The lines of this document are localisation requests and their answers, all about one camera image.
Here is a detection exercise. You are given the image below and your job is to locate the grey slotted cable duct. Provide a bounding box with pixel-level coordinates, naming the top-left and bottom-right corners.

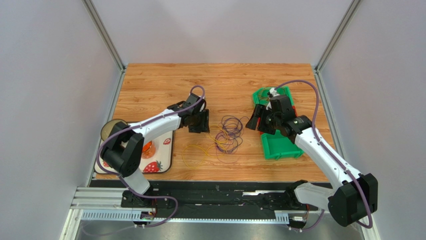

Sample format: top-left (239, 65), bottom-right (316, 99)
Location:
top-left (81, 209), bottom-right (290, 225)

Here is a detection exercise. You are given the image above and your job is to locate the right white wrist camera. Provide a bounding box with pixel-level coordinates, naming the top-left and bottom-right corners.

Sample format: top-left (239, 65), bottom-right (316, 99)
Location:
top-left (266, 87), bottom-right (279, 110)

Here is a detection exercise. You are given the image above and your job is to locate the right aluminium frame post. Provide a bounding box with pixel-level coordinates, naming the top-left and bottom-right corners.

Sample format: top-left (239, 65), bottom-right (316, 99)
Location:
top-left (314, 0), bottom-right (363, 73)

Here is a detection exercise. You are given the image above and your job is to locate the left aluminium frame post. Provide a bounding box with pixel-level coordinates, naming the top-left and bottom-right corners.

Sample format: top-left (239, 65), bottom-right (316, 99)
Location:
top-left (82, 0), bottom-right (126, 73)

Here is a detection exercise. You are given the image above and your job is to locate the red plastic bin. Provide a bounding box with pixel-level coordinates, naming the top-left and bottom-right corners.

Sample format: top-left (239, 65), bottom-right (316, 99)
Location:
top-left (257, 106), bottom-right (298, 137)

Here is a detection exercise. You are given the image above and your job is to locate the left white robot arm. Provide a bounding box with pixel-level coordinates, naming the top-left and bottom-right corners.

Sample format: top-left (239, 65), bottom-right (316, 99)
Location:
top-left (98, 93), bottom-right (210, 197)

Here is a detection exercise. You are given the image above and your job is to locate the strawberry pattern tray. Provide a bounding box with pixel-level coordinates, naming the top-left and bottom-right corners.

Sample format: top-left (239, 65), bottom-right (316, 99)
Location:
top-left (94, 131), bottom-right (174, 174)

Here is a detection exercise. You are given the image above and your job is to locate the far green plastic bin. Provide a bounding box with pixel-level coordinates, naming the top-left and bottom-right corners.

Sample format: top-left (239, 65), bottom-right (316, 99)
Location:
top-left (252, 86), bottom-right (295, 106)

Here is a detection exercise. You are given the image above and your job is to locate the green plastic bin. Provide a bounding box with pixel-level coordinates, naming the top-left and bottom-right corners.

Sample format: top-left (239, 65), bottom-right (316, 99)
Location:
top-left (260, 130), bottom-right (304, 160)
top-left (252, 86), bottom-right (295, 106)

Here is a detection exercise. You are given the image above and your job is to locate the near green plastic bin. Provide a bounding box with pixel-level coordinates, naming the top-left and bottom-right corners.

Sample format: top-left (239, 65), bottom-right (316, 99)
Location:
top-left (260, 130), bottom-right (304, 160)

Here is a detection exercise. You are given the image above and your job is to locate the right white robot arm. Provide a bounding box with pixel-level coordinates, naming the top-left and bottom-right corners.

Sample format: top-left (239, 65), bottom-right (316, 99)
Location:
top-left (246, 95), bottom-right (379, 228)

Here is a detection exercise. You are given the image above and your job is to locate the orange glass mug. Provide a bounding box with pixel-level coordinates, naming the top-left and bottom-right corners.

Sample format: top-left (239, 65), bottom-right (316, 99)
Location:
top-left (141, 141), bottom-right (156, 159)

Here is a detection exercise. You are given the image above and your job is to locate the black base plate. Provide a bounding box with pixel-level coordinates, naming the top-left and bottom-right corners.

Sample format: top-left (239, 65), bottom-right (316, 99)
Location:
top-left (120, 180), bottom-right (318, 220)

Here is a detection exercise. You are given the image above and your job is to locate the aluminium frame post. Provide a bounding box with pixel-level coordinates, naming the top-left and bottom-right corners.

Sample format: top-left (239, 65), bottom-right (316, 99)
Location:
top-left (82, 0), bottom-right (126, 73)
top-left (314, 0), bottom-right (363, 73)

